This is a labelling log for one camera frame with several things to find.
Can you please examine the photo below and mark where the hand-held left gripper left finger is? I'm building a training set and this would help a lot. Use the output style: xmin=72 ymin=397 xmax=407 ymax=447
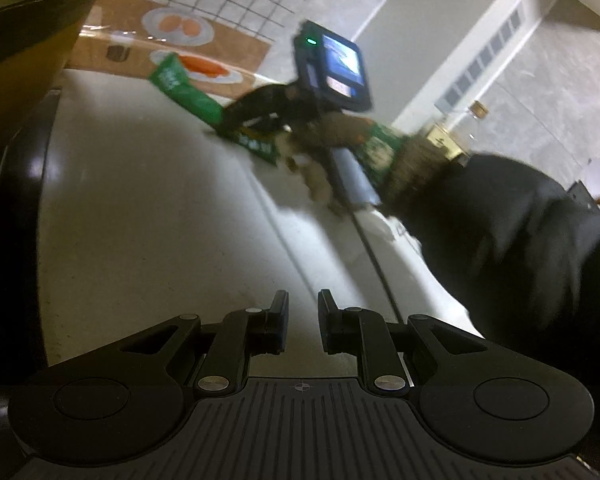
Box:
xmin=120 ymin=290 xmax=290 ymax=400

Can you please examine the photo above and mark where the black gas stove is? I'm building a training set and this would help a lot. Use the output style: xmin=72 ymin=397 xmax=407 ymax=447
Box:
xmin=0 ymin=90 xmax=61 ymax=391

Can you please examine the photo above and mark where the person's right forearm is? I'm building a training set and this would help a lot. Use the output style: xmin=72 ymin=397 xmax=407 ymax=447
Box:
xmin=380 ymin=132 xmax=600 ymax=343

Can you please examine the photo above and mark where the black wok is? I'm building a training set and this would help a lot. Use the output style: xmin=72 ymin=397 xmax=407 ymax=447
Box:
xmin=0 ymin=0 xmax=113 ymax=171

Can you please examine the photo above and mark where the dark sauce bottle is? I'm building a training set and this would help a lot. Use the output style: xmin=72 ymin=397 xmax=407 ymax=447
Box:
xmin=425 ymin=100 xmax=488 ymax=166

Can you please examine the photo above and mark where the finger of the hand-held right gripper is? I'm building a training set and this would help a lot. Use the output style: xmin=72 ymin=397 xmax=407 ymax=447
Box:
xmin=223 ymin=84 xmax=301 ymax=133

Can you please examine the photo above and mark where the long green snack packet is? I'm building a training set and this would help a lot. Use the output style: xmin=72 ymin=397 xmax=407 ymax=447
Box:
xmin=357 ymin=124 xmax=406 ymax=186
xmin=147 ymin=54 xmax=278 ymax=166

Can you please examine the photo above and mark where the grey vent grille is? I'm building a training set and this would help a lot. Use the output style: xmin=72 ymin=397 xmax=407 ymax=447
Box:
xmin=437 ymin=2 xmax=526 ymax=111

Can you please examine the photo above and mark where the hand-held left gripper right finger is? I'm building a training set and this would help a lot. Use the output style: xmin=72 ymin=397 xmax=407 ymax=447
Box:
xmin=318 ymin=289 xmax=487 ymax=400

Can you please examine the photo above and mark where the person's right hand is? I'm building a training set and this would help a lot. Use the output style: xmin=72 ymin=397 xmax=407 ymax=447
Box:
xmin=280 ymin=112 xmax=382 ymax=212

